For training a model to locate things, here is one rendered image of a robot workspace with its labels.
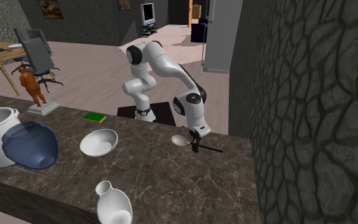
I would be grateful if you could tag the dark cabinet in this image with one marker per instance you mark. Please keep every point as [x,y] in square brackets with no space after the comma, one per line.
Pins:
[199,31]

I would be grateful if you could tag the white bowl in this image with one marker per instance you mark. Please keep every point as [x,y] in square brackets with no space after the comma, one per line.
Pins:
[99,142]

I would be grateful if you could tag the blue vase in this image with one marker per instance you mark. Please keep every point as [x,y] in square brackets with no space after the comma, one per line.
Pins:
[31,145]

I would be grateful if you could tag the orange figure on white base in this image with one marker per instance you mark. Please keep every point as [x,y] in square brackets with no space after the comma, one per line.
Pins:
[33,86]

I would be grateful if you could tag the green and yellow sponge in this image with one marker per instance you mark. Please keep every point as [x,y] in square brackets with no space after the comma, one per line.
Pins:
[94,117]

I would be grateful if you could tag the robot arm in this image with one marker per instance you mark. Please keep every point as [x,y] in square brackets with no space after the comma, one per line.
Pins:
[163,63]

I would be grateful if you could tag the grey office chair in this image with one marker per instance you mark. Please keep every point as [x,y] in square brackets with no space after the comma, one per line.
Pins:
[34,35]
[37,60]

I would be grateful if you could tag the white vase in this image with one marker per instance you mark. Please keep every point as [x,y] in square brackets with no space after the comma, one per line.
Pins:
[113,205]

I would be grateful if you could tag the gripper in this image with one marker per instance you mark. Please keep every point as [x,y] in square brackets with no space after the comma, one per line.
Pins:
[194,140]

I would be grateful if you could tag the dark robot stand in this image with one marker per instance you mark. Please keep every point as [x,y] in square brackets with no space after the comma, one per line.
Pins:
[163,112]

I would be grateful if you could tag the television on black stand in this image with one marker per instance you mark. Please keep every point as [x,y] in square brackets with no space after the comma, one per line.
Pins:
[148,15]

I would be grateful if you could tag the brown wall picture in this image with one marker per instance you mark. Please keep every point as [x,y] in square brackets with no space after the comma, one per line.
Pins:
[124,4]
[50,8]

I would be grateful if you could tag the wooden door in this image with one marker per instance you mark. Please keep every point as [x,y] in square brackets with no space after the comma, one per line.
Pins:
[195,11]

